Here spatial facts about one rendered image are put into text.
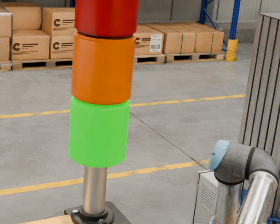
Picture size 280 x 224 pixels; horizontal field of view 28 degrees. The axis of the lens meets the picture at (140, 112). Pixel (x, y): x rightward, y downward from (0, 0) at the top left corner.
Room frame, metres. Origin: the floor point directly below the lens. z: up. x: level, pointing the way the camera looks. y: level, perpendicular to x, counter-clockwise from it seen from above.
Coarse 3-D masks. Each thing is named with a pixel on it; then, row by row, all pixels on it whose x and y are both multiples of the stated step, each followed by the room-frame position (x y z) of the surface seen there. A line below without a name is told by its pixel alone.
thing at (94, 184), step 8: (88, 168) 0.43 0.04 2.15; (96, 168) 0.43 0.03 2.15; (104, 168) 0.44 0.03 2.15; (88, 176) 0.43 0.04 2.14; (96, 176) 0.43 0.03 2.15; (104, 176) 0.44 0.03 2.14; (88, 184) 0.43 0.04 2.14; (96, 184) 0.43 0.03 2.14; (104, 184) 0.44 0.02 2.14; (88, 192) 0.43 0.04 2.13; (96, 192) 0.43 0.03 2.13; (104, 192) 0.44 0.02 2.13; (88, 200) 0.43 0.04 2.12; (96, 200) 0.43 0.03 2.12; (104, 200) 0.44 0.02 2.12; (88, 208) 0.43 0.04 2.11; (96, 208) 0.43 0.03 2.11
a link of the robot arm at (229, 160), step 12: (216, 144) 1.78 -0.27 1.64; (228, 144) 1.77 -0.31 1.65; (240, 144) 1.78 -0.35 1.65; (216, 156) 1.75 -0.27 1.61; (228, 156) 1.74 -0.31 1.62; (240, 156) 1.73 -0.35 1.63; (216, 168) 1.75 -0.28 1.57; (228, 168) 1.73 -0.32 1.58; (240, 168) 1.71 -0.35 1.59; (228, 180) 1.75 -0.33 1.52; (240, 180) 1.76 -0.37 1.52; (228, 192) 1.79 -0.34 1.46; (240, 192) 1.82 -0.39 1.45; (228, 204) 1.82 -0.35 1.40; (216, 216) 1.92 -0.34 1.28; (228, 216) 1.84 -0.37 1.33
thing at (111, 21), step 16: (80, 0) 0.43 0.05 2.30; (96, 0) 0.42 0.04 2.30; (112, 0) 0.42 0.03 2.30; (128, 0) 0.42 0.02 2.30; (80, 16) 0.42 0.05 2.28; (96, 16) 0.42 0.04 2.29; (112, 16) 0.42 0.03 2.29; (128, 16) 0.43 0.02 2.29; (96, 32) 0.42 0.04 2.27; (112, 32) 0.42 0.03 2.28; (128, 32) 0.43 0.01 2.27
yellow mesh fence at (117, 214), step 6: (108, 204) 0.47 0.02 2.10; (66, 210) 0.45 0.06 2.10; (72, 210) 0.45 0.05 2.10; (114, 210) 0.46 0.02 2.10; (60, 216) 0.44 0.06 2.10; (66, 216) 0.44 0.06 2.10; (114, 216) 0.45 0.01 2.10; (120, 216) 0.45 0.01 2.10; (30, 222) 0.42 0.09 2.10; (36, 222) 0.43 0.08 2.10; (42, 222) 0.43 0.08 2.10; (48, 222) 0.43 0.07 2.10; (54, 222) 0.43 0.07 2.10; (60, 222) 0.43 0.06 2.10; (66, 222) 0.43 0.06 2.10; (72, 222) 0.43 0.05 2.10; (114, 222) 0.44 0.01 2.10; (120, 222) 0.44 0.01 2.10; (126, 222) 0.44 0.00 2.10
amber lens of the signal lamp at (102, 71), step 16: (80, 32) 0.44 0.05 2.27; (80, 48) 0.42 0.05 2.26; (96, 48) 0.42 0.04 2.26; (112, 48) 0.42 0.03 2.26; (128, 48) 0.43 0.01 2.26; (80, 64) 0.42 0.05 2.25; (96, 64) 0.42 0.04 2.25; (112, 64) 0.42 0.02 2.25; (128, 64) 0.43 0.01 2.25; (80, 80) 0.42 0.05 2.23; (96, 80) 0.42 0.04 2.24; (112, 80) 0.42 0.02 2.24; (128, 80) 0.43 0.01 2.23; (80, 96) 0.42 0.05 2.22; (96, 96) 0.42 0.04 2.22; (112, 96) 0.42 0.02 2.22; (128, 96) 0.43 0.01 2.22
